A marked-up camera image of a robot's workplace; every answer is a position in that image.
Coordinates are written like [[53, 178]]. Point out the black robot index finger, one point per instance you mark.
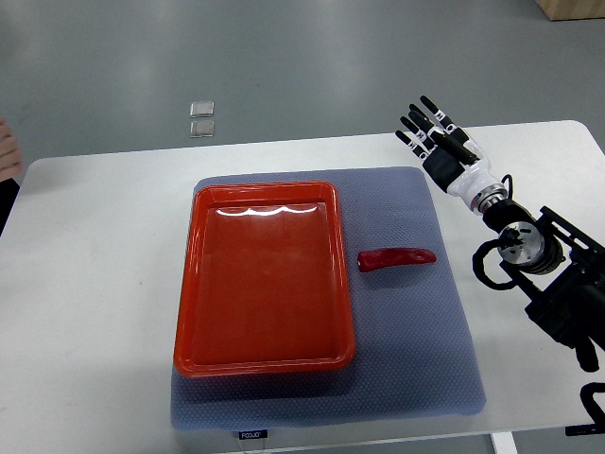
[[444, 119]]

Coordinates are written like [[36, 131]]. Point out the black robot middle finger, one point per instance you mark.
[[422, 122]]

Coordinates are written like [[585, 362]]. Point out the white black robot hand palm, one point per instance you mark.
[[474, 184]]

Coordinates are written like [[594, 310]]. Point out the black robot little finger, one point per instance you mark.
[[419, 148]]

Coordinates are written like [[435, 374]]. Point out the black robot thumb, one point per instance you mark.
[[454, 148]]

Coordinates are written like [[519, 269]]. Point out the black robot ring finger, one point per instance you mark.
[[410, 126]]

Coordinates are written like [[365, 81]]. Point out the red pepper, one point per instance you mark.
[[378, 259]]

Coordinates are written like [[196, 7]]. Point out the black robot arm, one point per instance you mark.
[[557, 266]]

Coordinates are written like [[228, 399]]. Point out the red plastic tray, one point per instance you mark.
[[265, 283]]

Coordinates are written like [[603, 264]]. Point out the person's bare hand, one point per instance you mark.
[[11, 156]]

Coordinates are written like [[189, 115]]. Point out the cardboard box corner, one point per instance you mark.
[[564, 10]]

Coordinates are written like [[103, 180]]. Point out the blue-grey textured mat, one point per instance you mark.
[[414, 354]]

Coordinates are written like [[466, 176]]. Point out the upper metal floor plate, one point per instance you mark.
[[201, 109]]

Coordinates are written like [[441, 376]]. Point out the metal floor plate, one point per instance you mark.
[[201, 109], [202, 128]]

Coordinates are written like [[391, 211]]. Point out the lower metal floor plate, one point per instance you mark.
[[202, 128]]

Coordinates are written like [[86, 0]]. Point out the white table leg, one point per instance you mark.
[[503, 443]]

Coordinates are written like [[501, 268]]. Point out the black label at right edge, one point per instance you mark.
[[583, 430]]

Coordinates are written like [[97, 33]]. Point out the black table brand label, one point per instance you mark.
[[256, 434]]

